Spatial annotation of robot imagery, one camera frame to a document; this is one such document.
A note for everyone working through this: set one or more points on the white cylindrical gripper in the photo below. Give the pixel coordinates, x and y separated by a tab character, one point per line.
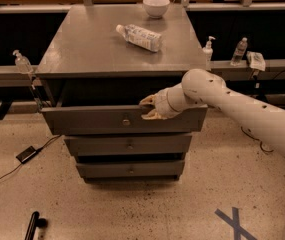
161	104

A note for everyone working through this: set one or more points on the grey top drawer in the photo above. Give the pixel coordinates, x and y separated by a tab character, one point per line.
119	119

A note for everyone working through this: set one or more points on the grey drawer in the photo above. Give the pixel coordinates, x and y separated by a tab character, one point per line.
98	145
119	119
130	169

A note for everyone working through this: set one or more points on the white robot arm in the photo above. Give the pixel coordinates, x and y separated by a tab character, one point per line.
198	87

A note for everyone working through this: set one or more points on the grey middle drawer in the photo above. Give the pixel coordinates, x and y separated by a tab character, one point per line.
98	145

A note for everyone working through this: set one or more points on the grey bottom drawer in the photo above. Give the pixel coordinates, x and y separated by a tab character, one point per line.
130	169

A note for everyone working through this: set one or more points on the grey drawer cabinet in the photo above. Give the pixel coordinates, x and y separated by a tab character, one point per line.
88	63

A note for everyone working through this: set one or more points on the lying plastic water bottle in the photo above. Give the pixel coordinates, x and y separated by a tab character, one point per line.
141	37

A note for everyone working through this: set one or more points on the white pump sanitizer bottle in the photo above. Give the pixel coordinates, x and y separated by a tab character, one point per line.
207	49

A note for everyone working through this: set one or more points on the white ceramic bowl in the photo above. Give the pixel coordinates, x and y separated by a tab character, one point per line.
156	8

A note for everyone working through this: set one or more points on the crumpled white packet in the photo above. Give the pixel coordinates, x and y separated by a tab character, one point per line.
256	60

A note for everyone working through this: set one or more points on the black power adapter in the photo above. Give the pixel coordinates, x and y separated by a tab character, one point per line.
26	155

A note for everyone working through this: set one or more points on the clear pump bottle left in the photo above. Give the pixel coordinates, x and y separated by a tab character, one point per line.
22	62

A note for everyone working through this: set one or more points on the black handle object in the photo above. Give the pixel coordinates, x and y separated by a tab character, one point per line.
35	222

